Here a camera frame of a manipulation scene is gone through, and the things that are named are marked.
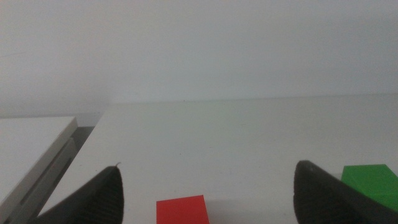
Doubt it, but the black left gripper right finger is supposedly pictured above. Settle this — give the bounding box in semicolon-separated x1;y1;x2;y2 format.
293;160;398;224

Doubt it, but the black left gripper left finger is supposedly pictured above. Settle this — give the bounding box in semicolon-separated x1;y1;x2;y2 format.
26;162;125;224

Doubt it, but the green cube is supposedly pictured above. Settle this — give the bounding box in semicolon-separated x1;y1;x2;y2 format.
341;164;398;212

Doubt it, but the white side table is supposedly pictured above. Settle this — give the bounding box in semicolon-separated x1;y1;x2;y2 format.
0;116;78;224

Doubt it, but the red cube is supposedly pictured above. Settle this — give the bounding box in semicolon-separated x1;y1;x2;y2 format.
155;195;210;224

